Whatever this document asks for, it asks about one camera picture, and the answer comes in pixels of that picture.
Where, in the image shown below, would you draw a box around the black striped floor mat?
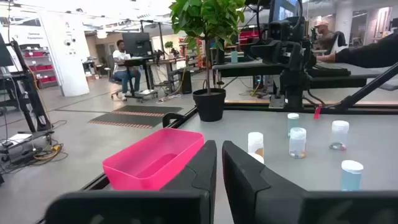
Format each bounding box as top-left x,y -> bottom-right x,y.
111,105 -> 184,118
88,111 -> 164,129

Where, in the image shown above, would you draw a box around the shelf with red bins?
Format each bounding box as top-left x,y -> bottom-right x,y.
19,43 -> 59,90

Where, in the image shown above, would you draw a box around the green potted plant black pot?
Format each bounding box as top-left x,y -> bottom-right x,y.
169,0 -> 246,123

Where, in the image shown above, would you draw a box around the small background plant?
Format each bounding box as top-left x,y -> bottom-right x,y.
164,40 -> 180,58

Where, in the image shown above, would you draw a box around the person's hand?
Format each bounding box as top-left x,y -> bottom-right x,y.
316,52 -> 338,64

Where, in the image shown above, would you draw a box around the dark grey side desk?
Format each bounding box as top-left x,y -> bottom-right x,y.
212,58 -> 398,91

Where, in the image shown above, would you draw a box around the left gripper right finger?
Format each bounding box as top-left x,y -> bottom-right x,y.
221,140 -> 398,224

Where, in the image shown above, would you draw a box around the tangled yellow black cables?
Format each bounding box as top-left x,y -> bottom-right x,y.
0,119 -> 69,175

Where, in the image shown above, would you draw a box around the red storage rack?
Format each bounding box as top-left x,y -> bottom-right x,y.
238,29 -> 261,44

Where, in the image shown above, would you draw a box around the clear medicine bottle white cap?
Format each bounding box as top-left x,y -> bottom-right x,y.
248,152 -> 265,165
289,126 -> 307,159
328,119 -> 350,152

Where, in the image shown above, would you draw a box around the pink plastic bin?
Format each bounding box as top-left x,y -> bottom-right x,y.
101,127 -> 205,191

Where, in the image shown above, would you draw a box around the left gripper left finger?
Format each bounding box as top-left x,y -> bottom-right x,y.
45,139 -> 218,224

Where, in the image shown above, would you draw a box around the office chair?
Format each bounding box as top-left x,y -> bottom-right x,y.
104,54 -> 125,101

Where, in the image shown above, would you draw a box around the office desk black legs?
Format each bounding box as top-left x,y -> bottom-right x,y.
119,55 -> 203,103

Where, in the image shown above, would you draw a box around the person's forearm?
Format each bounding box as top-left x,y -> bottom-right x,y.
334,32 -> 398,69

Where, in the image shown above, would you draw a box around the black computer monitor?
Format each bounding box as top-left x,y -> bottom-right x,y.
121,32 -> 154,58

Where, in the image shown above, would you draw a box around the black equipment stand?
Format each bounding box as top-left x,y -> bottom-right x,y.
0,32 -> 55,162

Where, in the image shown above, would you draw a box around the small white bottle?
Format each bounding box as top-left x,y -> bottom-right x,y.
287,112 -> 300,138

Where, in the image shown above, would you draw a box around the seated person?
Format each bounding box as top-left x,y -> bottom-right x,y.
110,39 -> 142,102

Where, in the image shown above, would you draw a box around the orange medicine bottle white cap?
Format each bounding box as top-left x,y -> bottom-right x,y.
247,131 -> 265,159

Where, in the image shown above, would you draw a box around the black table clamp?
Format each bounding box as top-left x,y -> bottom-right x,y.
161,111 -> 187,129

